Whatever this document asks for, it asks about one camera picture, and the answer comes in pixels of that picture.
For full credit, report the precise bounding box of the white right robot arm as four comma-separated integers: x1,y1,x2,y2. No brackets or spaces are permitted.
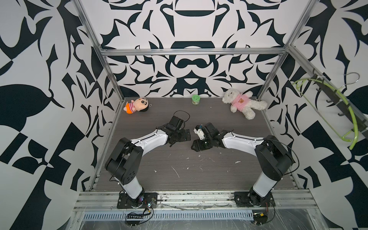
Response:
191,123,295,200

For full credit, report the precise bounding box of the cartoon boy plush doll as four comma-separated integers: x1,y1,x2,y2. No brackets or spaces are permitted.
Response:
123,97,152,114

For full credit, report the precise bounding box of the green lidded plastic jar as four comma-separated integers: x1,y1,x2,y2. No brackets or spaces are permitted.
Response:
192,95,201,105

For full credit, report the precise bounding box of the black wall hook rack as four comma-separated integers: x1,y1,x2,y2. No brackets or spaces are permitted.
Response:
312,68,368,135

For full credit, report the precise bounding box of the aluminium front rail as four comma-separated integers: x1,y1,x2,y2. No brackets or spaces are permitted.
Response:
73,189,318,211

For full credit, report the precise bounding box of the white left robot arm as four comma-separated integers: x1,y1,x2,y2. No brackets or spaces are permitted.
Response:
104,115,191,205

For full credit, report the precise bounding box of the green clothes hanger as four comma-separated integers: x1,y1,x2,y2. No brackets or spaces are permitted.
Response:
292,74,359,150

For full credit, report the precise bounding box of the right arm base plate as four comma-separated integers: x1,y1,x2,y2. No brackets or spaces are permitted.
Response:
234,189,275,208

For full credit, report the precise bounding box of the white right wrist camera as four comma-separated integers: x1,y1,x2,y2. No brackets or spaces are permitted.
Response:
194,125,206,140

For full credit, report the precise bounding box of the white teddy bear pink shirt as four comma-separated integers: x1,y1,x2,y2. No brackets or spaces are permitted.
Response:
222,88,268,120

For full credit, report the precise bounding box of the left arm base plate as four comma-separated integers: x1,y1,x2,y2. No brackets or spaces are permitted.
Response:
117,192,158,209

